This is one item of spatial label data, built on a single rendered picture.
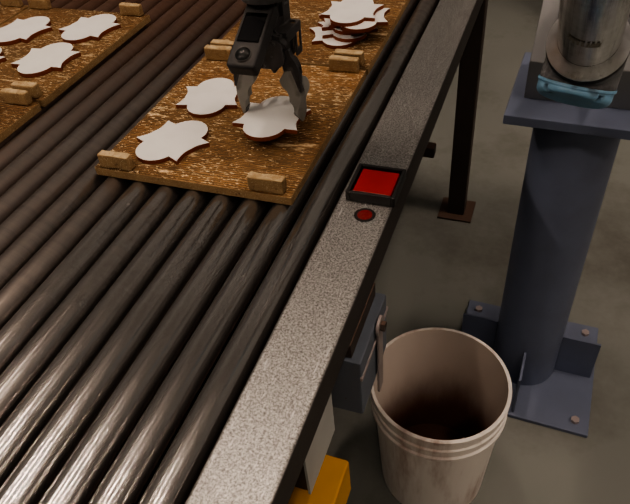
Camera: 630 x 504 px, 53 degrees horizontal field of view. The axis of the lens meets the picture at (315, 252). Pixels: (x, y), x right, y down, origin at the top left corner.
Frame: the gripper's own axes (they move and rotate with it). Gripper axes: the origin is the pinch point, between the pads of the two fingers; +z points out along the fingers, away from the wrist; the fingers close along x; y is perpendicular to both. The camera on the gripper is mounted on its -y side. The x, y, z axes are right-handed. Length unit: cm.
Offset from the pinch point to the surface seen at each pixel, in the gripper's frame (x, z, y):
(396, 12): -9, 0, 52
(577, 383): -65, 94, 38
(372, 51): -8.5, 1.4, 32.1
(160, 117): 22.2, 3.1, -0.2
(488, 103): -20, 87, 185
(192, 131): 13.3, 2.4, -4.4
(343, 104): -9.0, 2.5, 11.0
